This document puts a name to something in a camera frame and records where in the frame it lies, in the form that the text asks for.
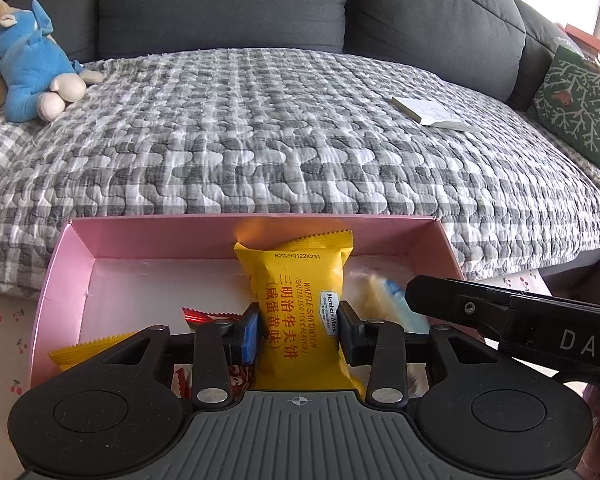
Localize yellow waffle snack packet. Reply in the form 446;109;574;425
234;242;366;393
49;332;138;372

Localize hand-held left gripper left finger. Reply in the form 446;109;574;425
60;303;261;409

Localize stack of books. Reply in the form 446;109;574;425
562;5;600;63

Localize red and white candy packet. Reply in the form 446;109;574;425
172;362;255;400

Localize cherry print tablecloth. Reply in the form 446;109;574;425
0;270;556;466

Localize green patterned pillow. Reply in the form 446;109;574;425
532;45;600;184

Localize blue plush toy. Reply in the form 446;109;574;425
0;0;104;123

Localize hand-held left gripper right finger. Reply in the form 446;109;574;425
337;301;538;409

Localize white booklet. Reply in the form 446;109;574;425
391;96;481;133

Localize white and blue snack packet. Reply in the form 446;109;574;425
350;270;431;334

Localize pink cardboard box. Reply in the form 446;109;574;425
27;215;468;392

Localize grey checked quilt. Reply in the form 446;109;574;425
0;47;600;301

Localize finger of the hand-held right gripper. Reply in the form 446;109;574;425
405;275;512;342

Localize dark grey sofa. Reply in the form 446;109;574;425
0;0;600;111

